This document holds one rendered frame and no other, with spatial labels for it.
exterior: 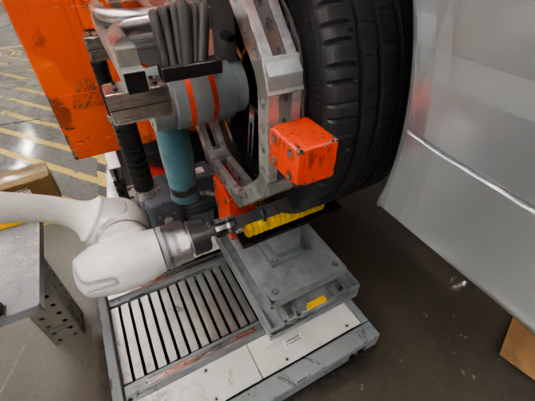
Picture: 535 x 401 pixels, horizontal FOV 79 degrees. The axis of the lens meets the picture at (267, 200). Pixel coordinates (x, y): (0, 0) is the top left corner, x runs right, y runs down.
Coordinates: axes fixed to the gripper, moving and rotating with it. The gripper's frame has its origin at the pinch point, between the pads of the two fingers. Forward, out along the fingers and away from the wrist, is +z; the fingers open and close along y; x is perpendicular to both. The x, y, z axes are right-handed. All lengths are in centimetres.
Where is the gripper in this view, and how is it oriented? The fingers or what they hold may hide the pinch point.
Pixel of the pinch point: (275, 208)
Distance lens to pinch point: 73.5
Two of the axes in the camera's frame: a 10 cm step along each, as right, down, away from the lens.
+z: 8.8, -3.1, 3.6
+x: -3.3, -9.4, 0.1
